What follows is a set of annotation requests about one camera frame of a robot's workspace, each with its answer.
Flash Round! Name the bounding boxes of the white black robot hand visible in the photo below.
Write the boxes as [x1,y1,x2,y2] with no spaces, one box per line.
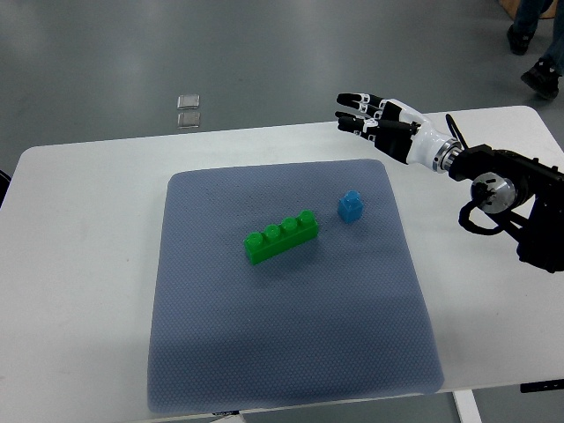
[335,93,463,173]

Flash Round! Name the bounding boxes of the small blue block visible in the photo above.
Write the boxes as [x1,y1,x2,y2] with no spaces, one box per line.
[338,190,364,224]

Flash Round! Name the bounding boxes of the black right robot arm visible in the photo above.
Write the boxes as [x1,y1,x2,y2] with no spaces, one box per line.
[443,145,563,273]

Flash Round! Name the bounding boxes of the long green block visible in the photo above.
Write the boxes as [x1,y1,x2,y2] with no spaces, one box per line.
[243,210,319,265]

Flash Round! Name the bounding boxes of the black shoe left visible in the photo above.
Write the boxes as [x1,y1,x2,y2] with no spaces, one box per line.
[507,25,535,56]

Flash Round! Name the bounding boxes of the black shoe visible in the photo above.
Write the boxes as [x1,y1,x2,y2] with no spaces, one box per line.
[521,58,561,100]
[507,25,535,56]

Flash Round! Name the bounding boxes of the black shoe right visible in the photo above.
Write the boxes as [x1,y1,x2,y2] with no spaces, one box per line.
[521,58,561,100]

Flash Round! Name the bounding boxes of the wooden box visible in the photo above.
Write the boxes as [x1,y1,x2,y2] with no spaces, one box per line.
[498,0,558,19]

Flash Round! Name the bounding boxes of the person's jeans legs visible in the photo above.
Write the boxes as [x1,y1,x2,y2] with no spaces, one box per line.
[513,0,564,76]

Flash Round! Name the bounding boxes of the lower metal floor plate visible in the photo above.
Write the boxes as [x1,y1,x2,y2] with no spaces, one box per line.
[177,111,201,130]

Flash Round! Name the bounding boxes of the metal floor plate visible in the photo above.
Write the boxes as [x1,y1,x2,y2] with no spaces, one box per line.
[177,111,201,130]
[177,94,200,110]

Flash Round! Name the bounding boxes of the upper metal floor plate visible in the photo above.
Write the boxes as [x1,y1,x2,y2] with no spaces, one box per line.
[177,94,200,110]

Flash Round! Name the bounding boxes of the white table leg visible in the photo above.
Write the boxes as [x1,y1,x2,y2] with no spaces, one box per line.
[452,390,482,423]

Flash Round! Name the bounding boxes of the black table control panel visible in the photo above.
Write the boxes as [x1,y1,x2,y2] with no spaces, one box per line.
[520,379,564,393]

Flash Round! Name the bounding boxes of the black object left edge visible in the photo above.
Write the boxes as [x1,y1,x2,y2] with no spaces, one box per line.
[0,170,11,205]

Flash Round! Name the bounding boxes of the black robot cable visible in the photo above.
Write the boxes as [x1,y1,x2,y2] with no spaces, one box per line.
[444,113,471,152]

